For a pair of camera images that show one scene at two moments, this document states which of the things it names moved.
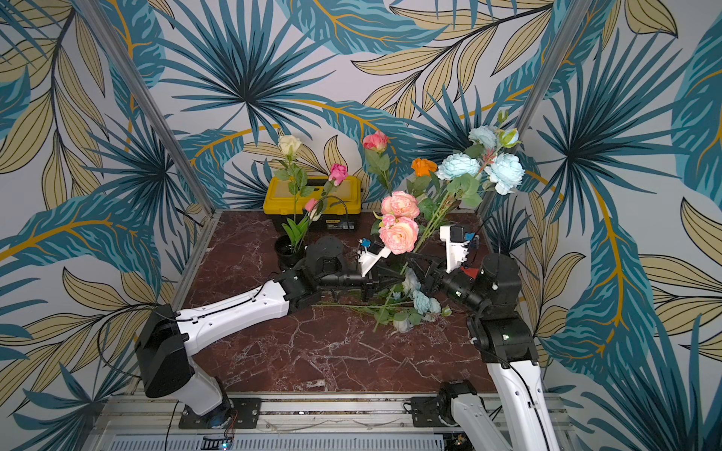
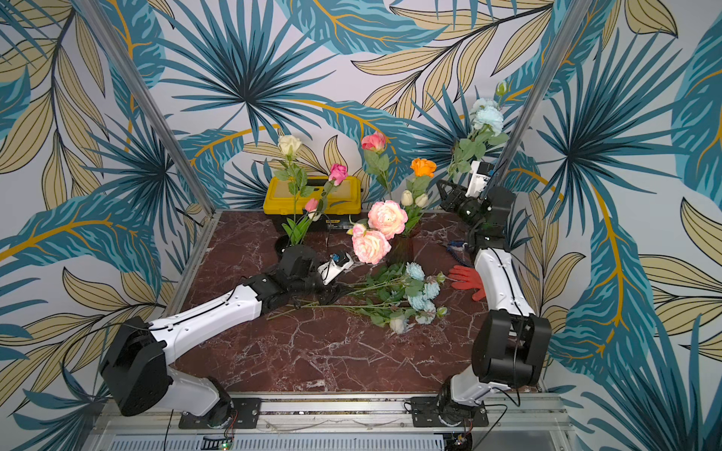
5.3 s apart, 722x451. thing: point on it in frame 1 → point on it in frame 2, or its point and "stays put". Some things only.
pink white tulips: (297, 234) stays put
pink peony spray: (400, 226) → (385, 220)
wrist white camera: (457, 251) → (480, 176)
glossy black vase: (286, 254) stays put
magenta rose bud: (337, 173) stays put
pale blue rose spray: (490, 160) → (487, 119)
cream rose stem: (290, 145) stays put
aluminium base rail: (279, 423) stays put
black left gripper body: (370, 281) → (313, 285)
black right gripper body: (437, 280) → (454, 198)
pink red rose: (378, 162) stays put
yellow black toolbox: (333, 208) stays put
